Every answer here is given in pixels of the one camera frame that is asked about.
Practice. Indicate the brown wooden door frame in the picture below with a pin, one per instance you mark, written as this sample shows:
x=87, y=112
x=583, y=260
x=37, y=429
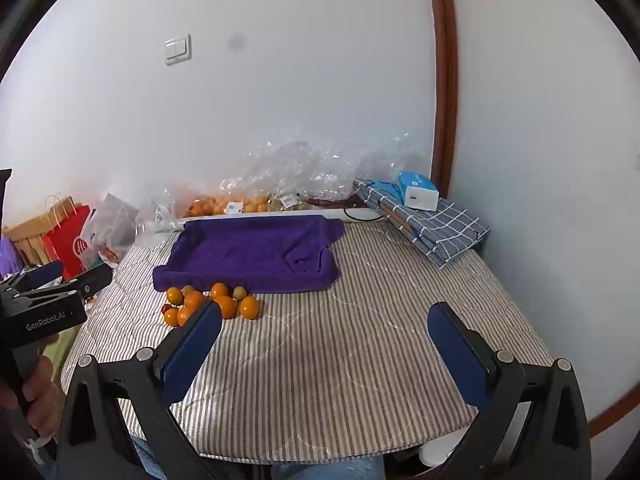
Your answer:
x=445, y=85

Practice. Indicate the clear bag of red fruits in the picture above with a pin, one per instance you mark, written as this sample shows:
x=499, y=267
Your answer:
x=330, y=201

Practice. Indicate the white light switch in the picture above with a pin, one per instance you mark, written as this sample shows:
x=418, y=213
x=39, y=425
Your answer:
x=178, y=49

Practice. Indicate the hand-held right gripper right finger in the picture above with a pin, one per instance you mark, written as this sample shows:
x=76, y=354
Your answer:
x=457, y=355

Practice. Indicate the person's left hand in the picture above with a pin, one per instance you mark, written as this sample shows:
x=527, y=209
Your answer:
x=37, y=390

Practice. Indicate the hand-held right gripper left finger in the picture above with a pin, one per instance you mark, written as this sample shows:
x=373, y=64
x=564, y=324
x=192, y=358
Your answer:
x=192, y=350

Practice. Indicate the yellow-green round fruit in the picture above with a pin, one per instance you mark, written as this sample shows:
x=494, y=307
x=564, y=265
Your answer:
x=239, y=291
x=187, y=289

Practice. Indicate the person's blue jeans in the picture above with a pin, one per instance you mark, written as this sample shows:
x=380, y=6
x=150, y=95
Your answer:
x=320, y=470

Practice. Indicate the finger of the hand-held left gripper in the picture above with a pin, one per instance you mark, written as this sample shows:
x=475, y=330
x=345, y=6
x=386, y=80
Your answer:
x=97, y=277
x=45, y=272

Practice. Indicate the wooden rack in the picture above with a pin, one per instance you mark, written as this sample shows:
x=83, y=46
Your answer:
x=27, y=237

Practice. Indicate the clear bag of oranges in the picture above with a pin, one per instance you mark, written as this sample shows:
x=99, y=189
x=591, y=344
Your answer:
x=225, y=205

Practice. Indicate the white plastic bag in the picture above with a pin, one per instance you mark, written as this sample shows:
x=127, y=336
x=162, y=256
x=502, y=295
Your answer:
x=112, y=225

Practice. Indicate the blue white tissue pack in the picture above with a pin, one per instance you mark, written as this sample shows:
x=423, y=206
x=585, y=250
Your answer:
x=420, y=195

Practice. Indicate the striped mattress cover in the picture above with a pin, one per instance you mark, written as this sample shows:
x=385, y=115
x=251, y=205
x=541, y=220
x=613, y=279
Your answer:
x=325, y=360

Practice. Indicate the plastic bag of oranges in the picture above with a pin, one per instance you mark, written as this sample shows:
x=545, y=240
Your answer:
x=320, y=165

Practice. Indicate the white object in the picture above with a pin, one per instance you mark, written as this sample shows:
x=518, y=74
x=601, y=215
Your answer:
x=437, y=452

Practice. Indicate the purple towel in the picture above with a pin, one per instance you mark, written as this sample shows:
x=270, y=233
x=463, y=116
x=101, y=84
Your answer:
x=240, y=255

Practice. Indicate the pile of oranges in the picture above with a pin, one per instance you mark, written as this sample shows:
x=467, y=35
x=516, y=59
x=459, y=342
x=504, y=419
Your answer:
x=249, y=307

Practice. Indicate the red paper bag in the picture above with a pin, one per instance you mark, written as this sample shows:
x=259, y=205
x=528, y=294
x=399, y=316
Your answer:
x=70, y=245

